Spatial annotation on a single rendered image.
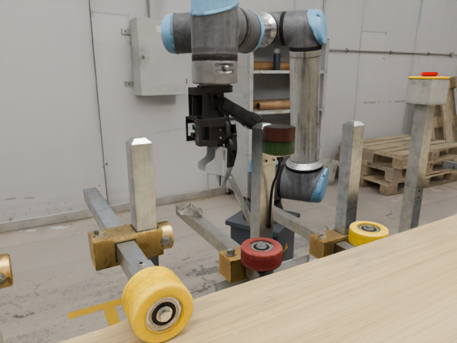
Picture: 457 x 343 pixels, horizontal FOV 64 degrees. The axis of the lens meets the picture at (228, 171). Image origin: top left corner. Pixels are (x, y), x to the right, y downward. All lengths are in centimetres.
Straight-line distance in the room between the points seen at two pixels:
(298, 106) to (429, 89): 51
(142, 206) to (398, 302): 42
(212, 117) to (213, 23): 17
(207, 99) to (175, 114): 275
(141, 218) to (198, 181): 306
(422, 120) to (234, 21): 58
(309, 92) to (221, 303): 97
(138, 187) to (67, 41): 270
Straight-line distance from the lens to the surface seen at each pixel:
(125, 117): 334
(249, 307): 57
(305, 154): 146
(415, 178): 111
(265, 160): 71
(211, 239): 88
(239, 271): 76
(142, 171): 61
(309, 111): 140
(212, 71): 71
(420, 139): 109
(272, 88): 395
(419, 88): 106
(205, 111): 72
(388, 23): 516
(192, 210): 99
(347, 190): 90
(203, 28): 72
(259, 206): 74
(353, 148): 88
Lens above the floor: 123
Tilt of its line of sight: 15 degrees down
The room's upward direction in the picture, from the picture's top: straight up
